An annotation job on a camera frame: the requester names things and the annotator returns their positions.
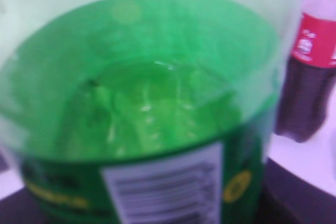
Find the cola bottle red label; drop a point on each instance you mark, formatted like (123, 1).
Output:
(310, 73)

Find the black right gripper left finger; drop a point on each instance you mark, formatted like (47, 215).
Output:
(16, 204)

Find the green plastic soda bottle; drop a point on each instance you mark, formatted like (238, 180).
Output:
(143, 111)

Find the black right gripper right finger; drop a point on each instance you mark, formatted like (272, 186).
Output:
(295, 199)

